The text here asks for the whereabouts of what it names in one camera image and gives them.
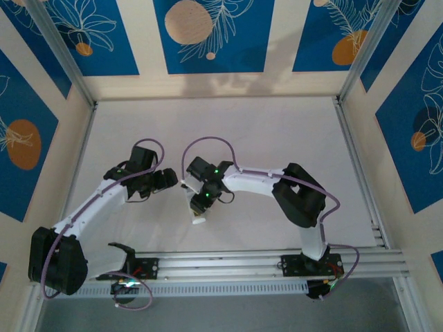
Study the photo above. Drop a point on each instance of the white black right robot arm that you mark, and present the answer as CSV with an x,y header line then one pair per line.
x,y
256,183

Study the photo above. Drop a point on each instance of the aluminium table side rail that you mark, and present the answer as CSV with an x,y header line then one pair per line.
x,y
356,166
81,138

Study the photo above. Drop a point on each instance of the white remote control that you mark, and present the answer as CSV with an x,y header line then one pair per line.
x,y
198,220

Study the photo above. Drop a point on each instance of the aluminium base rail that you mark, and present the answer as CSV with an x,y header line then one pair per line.
x,y
221,266

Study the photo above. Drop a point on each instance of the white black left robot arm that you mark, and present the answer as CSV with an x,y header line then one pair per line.
x,y
97,204

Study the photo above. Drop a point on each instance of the aluminium frame post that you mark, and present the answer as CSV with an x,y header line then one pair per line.
x,y
367,48
62,52

